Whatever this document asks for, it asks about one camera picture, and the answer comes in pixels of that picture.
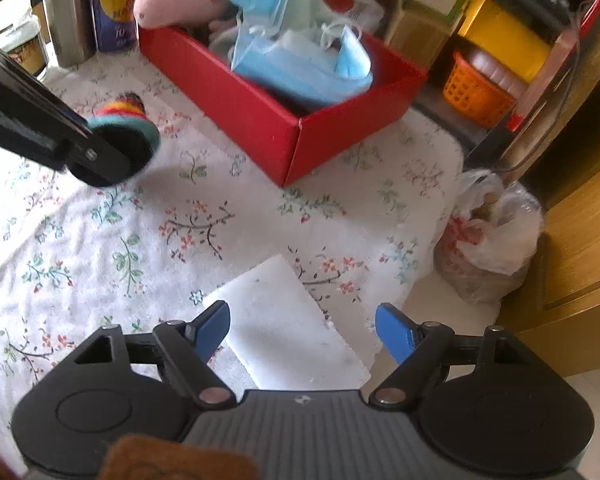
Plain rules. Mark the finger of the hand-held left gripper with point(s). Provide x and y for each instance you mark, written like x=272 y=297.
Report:
x=25 y=115

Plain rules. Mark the floral tablecloth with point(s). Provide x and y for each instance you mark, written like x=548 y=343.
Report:
x=130 y=240

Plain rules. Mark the stainless steel thermos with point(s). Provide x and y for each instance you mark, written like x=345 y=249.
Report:
x=70 y=15

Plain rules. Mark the brown cloth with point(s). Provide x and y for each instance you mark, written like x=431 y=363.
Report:
x=180 y=460

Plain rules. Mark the small brown cardboard box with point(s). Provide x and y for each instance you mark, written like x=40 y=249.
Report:
x=420 y=35

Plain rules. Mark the coffee jar with white lid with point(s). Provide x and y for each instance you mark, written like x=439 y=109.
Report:
x=20 y=45

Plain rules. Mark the blue and yellow can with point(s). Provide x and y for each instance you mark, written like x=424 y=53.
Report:
x=115 y=10

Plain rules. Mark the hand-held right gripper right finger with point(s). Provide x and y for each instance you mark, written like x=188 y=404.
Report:
x=392 y=330

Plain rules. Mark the yellow box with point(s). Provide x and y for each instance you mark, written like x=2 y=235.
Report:
x=505 y=35

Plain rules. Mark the orange plastic basket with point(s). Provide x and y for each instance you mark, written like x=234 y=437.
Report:
x=475 y=92

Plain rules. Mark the red cardboard box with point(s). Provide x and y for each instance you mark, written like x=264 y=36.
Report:
x=240 y=105

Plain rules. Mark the rainbow striped soft toy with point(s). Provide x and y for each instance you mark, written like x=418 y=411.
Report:
x=130 y=110

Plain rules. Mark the clear plastic bag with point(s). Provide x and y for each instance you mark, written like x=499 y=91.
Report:
x=490 y=240

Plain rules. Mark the wooden cabinet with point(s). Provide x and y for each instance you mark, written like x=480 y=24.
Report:
x=580 y=210

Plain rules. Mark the light green towel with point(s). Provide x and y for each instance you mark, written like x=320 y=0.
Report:
x=305 y=7

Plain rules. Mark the white sponge block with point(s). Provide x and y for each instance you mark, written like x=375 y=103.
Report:
x=280 y=320

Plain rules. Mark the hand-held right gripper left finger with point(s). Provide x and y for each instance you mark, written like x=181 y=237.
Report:
x=215 y=325

